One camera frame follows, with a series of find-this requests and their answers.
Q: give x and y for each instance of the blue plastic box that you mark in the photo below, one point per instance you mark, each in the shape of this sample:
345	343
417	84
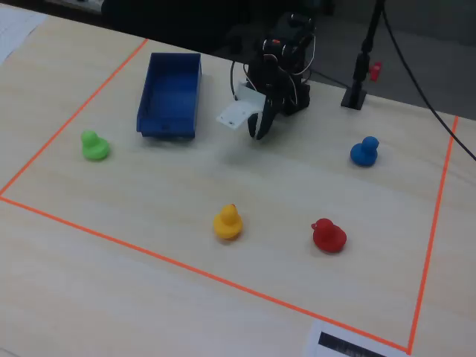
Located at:
167	93

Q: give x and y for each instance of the white printed paper sheet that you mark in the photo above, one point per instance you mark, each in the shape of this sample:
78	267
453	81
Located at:
15	29

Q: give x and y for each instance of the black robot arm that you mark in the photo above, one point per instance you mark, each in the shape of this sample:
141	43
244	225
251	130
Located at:
297	33

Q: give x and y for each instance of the black camera stand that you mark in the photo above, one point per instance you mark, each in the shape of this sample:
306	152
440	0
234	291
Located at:
355	97

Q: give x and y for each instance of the red rubber duck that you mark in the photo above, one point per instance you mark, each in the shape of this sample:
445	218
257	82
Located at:
329	238

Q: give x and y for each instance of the blue rubber duck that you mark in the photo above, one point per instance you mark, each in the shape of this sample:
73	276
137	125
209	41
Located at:
363	154

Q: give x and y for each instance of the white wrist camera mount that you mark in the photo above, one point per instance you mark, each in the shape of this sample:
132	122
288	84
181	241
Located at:
238	113

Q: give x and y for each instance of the green rubber duck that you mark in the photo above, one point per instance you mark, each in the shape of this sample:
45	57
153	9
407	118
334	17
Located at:
94	148

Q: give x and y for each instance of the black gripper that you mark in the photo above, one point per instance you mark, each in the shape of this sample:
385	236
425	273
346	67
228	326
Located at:
268	111

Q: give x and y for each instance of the yellow rubber duck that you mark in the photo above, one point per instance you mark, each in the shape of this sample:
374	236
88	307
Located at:
227	225

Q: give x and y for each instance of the red stand knob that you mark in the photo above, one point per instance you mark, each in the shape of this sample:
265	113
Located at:
375	71

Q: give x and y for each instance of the orange tape strip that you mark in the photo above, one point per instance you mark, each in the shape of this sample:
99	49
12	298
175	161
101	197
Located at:
74	116
433	234
238	286

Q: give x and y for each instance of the white label with black bar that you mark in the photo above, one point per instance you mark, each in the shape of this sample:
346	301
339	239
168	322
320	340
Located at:
334	341

